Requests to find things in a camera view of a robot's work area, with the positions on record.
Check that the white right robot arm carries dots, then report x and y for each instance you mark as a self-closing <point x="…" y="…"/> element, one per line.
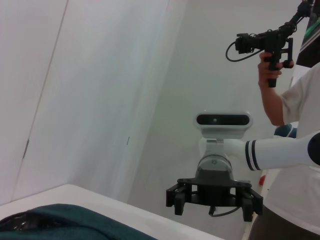
<point x="275" y="152"/>

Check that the black striped panel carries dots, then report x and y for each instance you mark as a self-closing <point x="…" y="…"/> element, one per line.
<point x="310" y="37"/>

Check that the person in white shirt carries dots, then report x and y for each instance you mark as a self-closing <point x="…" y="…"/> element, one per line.
<point x="300" y="150"/>

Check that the teal blue insulated bag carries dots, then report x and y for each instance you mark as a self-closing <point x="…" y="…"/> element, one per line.
<point x="75" y="222"/>

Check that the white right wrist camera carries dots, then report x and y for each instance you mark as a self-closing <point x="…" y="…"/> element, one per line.
<point x="222" y="121"/>

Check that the person's bare hand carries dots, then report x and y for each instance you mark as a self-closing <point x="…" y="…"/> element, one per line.
<point x="263" y="70"/>

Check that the small red knob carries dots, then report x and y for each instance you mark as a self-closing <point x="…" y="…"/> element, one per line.
<point x="262" y="180"/>

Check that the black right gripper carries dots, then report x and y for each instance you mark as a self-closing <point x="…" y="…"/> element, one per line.
<point x="215" y="192"/>

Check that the blue white object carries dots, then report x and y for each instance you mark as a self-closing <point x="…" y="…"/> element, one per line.
<point x="285" y="130"/>

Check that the black handheld camera rig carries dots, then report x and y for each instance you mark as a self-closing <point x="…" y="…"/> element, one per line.
<point x="273" y="47"/>

